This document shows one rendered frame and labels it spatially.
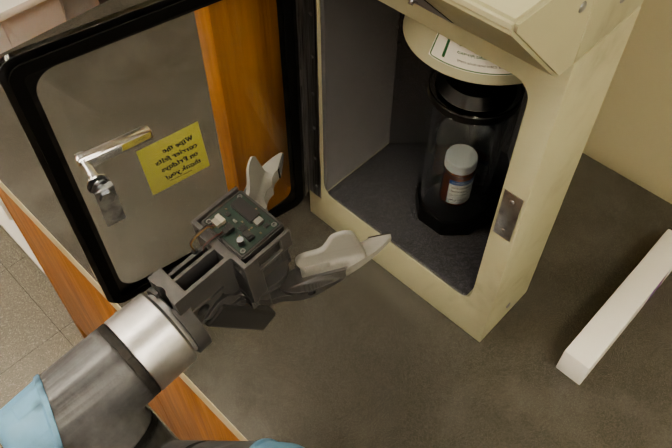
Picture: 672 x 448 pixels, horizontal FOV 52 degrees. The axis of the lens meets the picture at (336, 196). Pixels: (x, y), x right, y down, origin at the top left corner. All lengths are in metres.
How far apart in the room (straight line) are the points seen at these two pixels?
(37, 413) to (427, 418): 0.49
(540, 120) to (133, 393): 0.41
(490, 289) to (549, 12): 0.44
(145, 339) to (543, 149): 0.38
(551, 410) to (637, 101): 0.49
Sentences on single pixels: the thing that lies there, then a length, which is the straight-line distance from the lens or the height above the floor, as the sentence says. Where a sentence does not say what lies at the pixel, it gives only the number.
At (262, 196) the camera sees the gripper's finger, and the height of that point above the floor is 1.24.
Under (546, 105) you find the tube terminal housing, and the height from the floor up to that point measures 1.36.
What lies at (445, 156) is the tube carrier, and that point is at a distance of 0.84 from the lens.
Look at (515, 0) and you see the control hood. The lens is 0.46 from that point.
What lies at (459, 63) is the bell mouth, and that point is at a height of 1.33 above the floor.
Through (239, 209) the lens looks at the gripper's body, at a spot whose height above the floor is 1.30.
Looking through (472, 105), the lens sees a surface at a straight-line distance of 0.77.
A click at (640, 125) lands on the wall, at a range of 1.16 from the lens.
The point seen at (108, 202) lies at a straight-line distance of 0.77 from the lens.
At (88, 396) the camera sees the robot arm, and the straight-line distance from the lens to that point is 0.57.
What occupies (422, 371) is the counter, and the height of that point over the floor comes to 0.94.
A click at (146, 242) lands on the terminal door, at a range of 0.88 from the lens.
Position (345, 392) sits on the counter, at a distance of 0.90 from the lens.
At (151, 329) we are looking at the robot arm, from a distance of 0.58.
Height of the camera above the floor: 1.76
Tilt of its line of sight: 50 degrees down
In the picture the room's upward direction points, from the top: straight up
